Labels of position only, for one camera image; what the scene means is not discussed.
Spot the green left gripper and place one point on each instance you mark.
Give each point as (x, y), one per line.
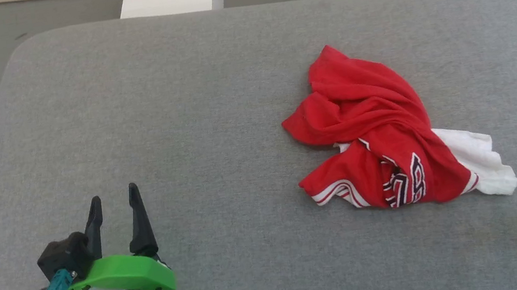
(122, 273)

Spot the red white basketball jersey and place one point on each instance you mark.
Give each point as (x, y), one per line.
(384, 145)

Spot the grey fabric sofa cushion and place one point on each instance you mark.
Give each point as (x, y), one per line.
(211, 147)

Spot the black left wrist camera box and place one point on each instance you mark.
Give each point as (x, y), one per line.
(64, 256)

